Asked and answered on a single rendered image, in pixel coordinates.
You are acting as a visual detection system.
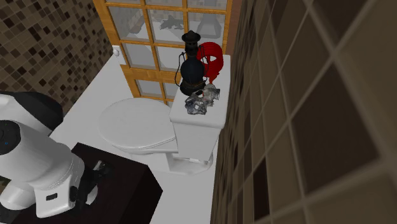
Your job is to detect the wooden glass-paned door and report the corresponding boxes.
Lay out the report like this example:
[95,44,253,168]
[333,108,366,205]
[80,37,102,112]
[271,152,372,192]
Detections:
[92,0,234,108]

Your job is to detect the white toilet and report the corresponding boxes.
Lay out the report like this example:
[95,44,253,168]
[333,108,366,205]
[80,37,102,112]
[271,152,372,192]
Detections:
[97,54,232,176]

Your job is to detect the black oil lantern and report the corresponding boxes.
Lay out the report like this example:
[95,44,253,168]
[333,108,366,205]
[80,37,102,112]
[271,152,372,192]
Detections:
[174,30,209,97]

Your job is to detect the red figure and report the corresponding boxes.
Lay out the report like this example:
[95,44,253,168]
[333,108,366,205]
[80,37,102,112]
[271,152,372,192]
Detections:
[196,41,225,85]

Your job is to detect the grey crumpled lump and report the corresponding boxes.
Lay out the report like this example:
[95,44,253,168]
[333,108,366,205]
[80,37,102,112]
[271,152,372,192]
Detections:
[184,83,221,116]

